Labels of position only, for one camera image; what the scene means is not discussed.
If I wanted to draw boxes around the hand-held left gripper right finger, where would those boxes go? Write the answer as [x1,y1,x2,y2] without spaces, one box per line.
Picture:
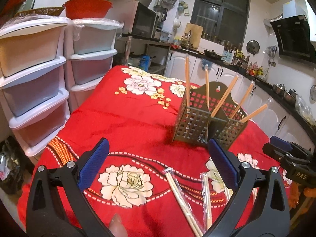
[204,138,290,237]

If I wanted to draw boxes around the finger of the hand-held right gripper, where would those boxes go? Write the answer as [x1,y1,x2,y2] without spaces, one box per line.
[262,136,311,165]

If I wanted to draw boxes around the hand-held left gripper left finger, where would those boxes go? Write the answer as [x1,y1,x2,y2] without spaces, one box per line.
[26,138,111,237]

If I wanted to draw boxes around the wooden chopstick pair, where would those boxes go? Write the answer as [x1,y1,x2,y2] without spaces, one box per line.
[211,76,239,117]
[231,83,255,119]
[239,104,268,124]
[204,65,210,109]

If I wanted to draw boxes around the brown plastic utensil holder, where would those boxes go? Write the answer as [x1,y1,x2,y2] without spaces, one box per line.
[172,81,248,151]

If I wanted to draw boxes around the pile of chopsticks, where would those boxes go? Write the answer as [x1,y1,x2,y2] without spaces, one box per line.
[164,158,258,237]

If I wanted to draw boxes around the person's left hand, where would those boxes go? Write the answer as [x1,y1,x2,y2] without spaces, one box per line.
[110,213,128,237]

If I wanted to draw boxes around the orange cloth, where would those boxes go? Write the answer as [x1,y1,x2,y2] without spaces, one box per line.
[289,183,316,211]

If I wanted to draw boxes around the red floral blanket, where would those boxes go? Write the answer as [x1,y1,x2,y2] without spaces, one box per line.
[17,65,294,237]

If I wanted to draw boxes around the clear plastic bag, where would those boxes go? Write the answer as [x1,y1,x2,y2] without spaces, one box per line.
[295,95,316,125]

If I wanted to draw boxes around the steel cooking pots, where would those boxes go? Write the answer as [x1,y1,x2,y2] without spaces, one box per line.
[273,83,298,104]

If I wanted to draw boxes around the group of sauce bottles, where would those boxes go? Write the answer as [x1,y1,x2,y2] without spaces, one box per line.
[247,61,266,77]

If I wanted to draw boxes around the black plastic bag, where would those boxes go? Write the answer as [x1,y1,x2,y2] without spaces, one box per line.
[0,136,25,196]

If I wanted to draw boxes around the white plastic drawer unit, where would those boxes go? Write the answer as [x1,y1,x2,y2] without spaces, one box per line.
[0,17,71,157]
[64,18,124,112]

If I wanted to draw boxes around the hanging steel pot lid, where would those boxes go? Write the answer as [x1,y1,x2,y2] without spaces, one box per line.
[246,40,260,55]

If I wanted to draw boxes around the pale blue knife block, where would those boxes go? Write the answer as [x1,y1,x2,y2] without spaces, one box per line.
[223,49,235,64]

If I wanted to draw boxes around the black range hood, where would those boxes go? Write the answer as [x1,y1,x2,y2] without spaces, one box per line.
[264,15,310,61]

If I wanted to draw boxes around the black wok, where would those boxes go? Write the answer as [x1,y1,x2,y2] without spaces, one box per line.
[199,49,223,60]

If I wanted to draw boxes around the blue plastic container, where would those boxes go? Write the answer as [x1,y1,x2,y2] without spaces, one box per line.
[139,55,152,71]

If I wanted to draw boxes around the metal kitchen shelf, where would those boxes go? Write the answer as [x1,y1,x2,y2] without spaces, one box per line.
[116,33,172,76]

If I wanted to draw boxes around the wooden cutting board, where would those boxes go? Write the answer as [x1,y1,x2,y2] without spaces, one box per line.
[184,23,204,50]

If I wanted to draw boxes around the dark kitchen window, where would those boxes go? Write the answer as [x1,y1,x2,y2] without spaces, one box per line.
[190,0,251,46]

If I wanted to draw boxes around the black microwave oven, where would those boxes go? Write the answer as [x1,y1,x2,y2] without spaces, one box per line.
[112,1,159,39]

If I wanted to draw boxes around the red plastic basin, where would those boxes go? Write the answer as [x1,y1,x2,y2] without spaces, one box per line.
[62,0,113,20]

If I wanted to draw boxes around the black blender jug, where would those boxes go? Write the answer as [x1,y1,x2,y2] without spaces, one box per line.
[154,5,168,31]

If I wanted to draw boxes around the brown wicker basket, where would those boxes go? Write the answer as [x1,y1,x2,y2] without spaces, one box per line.
[15,7,65,18]

